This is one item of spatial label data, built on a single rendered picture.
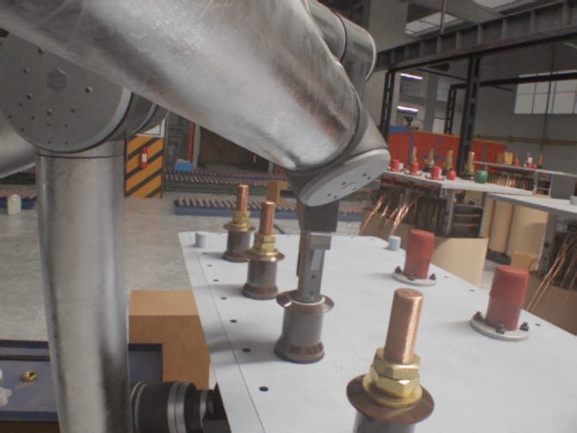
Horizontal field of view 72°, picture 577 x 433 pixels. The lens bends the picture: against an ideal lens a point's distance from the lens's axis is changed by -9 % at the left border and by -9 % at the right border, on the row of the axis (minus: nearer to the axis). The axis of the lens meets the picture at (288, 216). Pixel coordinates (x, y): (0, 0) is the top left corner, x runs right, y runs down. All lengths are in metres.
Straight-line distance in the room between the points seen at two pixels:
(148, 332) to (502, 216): 6.71
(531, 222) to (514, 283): 6.67
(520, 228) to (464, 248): 4.37
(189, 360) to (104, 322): 1.50
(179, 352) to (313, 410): 1.46
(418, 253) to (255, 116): 0.96
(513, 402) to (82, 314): 0.61
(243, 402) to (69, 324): 0.24
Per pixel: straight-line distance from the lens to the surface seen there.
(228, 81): 0.21
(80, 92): 0.46
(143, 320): 1.94
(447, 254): 3.19
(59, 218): 0.51
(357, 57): 0.63
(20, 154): 0.76
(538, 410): 0.73
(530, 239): 7.65
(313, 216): 0.60
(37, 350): 1.80
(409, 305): 0.43
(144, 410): 0.80
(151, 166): 10.89
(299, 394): 0.63
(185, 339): 1.99
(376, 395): 0.46
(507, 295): 0.94
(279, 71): 0.23
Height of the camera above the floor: 1.70
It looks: 10 degrees down
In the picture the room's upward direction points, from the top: 6 degrees clockwise
